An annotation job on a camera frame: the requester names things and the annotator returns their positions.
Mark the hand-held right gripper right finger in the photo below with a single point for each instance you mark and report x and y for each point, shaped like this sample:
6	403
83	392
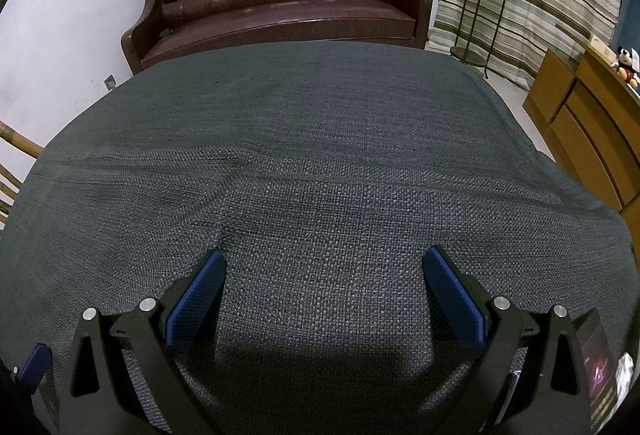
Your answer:
452	300

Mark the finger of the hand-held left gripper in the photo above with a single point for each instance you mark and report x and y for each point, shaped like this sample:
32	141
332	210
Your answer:
34	365

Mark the wooden cabinet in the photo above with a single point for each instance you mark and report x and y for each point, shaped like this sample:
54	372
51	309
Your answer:
585	115

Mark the blue curtain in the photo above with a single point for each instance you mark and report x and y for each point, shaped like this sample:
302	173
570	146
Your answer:
629	15

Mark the wall socket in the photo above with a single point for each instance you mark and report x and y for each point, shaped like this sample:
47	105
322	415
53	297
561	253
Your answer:
109	81

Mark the metal plant stand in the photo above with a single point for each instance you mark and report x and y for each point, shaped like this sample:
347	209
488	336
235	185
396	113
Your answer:
475	5

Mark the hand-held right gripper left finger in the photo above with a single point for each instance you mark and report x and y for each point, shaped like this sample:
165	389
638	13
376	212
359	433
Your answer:
195	300

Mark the bamboo chair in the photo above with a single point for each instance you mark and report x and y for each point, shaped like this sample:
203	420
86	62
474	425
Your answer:
15	142

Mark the brown leather sofa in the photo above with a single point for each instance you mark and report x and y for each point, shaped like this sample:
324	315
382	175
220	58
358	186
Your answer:
280	5

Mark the small beige box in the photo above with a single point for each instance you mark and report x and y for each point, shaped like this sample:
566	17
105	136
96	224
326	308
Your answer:
598	43

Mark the mouse plush toy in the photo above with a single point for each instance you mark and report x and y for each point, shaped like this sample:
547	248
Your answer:
627	65

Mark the dark grey tablecloth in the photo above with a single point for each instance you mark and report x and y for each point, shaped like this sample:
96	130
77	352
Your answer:
320	165

